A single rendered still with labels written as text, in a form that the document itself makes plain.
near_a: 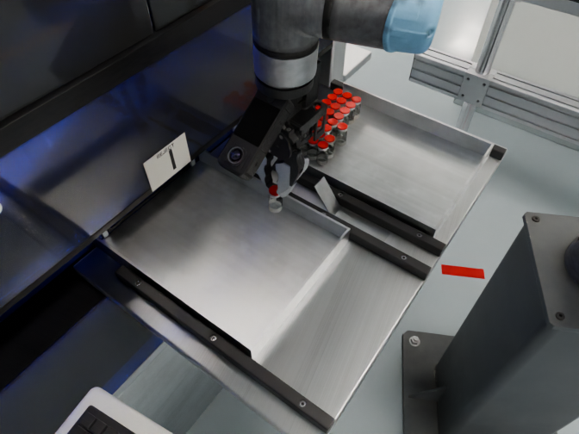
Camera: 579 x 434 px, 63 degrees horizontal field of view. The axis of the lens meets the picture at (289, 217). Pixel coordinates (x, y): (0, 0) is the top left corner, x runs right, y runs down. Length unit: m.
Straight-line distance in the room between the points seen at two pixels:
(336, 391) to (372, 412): 0.93
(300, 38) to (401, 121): 0.55
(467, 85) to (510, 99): 0.16
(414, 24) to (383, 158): 0.49
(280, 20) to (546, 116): 1.48
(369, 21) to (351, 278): 0.42
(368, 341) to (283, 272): 0.17
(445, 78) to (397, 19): 1.44
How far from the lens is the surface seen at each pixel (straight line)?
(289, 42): 0.53
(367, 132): 1.00
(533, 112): 1.89
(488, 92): 1.89
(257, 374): 0.67
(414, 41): 0.50
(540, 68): 2.48
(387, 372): 1.66
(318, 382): 0.69
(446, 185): 0.93
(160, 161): 0.73
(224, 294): 0.75
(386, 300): 0.75
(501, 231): 2.11
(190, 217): 0.85
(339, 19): 0.50
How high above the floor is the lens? 1.52
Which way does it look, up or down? 51 degrees down
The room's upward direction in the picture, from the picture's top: straight up
